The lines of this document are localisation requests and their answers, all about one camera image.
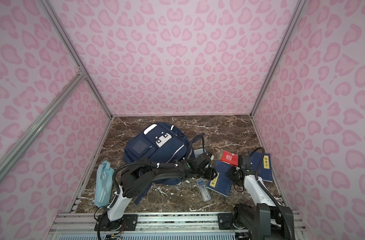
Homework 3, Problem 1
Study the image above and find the blue book yellow label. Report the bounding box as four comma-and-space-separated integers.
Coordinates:
207, 160, 233, 197
251, 151, 274, 183

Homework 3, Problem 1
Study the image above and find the navy blue student backpack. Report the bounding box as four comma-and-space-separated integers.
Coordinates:
124, 123, 194, 201

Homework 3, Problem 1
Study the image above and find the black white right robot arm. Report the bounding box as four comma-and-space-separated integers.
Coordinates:
218, 155, 296, 240

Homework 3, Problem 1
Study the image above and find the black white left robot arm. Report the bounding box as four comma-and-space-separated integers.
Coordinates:
94, 153, 218, 233

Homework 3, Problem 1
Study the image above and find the grey blue calculator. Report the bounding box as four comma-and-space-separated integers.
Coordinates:
194, 148, 204, 158

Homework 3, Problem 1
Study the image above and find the clear plastic pen case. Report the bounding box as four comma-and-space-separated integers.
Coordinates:
197, 178, 211, 202

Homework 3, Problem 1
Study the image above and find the light blue pencil pouch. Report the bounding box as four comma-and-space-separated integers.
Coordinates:
94, 161, 114, 208

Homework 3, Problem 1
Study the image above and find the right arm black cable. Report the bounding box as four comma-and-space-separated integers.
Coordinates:
250, 146, 294, 240

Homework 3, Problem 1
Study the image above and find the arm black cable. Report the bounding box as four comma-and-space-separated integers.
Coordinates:
95, 134, 206, 240
250, 146, 294, 240

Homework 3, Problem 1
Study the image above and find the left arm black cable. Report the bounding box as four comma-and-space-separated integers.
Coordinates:
95, 134, 206, 240

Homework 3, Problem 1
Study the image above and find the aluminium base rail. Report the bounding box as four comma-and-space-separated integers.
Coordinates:
45, 211, 309, 240

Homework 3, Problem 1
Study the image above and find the right aluminium corner post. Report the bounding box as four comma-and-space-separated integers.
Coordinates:
250, 0, 309, 119

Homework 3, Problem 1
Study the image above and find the diagonal aluminium frame bar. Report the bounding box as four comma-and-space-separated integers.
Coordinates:
0, 71, 85, 184

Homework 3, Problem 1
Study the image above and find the aluminium corner frame post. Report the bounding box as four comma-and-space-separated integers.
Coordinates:
37, 0, 113, 120

